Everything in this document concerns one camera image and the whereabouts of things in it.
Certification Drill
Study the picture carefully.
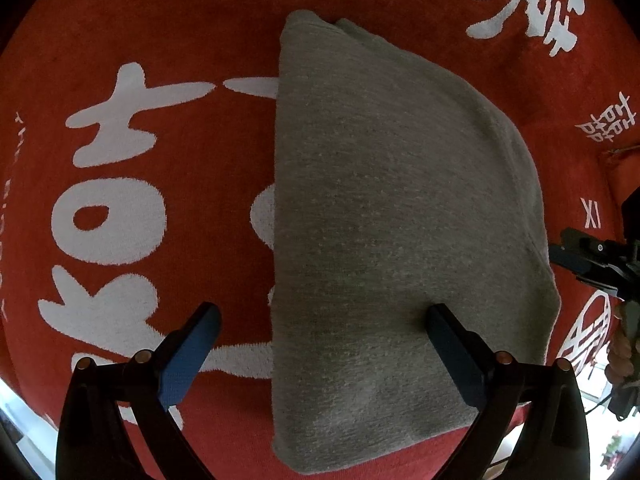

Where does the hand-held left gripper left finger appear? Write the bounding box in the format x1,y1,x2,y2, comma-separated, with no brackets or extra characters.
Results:
56,302,222,480

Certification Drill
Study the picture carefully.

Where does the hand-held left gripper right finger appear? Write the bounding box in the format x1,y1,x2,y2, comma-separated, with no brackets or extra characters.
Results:
425,303,592,480

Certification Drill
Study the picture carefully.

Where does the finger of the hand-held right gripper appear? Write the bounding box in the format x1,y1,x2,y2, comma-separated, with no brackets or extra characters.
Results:
548,244,621,297
559,227,627,263

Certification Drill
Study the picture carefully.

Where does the grey knit garment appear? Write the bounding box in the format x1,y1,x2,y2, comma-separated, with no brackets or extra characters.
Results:
270,10,561,476

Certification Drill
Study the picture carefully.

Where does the person's right hand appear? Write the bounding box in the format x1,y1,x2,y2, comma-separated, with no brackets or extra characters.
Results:
605,304,634,387

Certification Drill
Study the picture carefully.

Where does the red printed blanket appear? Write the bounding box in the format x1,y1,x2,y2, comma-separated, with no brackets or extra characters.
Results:
0,0,640,480

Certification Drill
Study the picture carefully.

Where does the black cable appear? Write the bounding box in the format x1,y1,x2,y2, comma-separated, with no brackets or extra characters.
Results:
582,391,619,415

